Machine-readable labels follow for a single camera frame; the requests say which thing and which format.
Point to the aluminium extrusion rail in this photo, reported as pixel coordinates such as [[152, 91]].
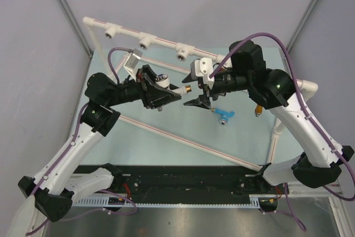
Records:
[[339, 210]]

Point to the blue water faucet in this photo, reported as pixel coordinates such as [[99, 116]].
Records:
[[224, 115]]

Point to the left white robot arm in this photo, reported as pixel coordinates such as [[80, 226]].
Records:
[[53, 196]]

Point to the light green table mat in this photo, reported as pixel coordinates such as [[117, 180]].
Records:
[[245, 136]]

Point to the white PVC pipe frame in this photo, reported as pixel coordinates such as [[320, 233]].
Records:
[[308, 88]]

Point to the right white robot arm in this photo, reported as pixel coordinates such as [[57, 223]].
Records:
[[276, 91]]

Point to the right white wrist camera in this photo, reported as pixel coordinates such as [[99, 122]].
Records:
[[202, 68]]

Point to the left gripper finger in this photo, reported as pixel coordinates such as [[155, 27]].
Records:
[[147, 72], [158, 96]]

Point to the amber yellow water faucet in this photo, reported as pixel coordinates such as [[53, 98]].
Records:
[[258, 110]]

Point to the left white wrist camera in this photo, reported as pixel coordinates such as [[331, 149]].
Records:
[[131, 63]]

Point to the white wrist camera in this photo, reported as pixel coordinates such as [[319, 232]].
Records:
[[202, 68], [131, 63]]

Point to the white water faucet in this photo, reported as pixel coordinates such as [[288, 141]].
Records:
[[163, 80]]

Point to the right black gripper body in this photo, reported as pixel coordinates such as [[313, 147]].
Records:
[[218, 87]]

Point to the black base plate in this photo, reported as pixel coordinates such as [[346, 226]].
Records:
[[195, 185]]

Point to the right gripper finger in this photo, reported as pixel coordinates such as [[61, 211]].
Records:
[[187, 79], [201, 102]]

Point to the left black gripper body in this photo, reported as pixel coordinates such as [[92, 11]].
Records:
[[141, 78]]

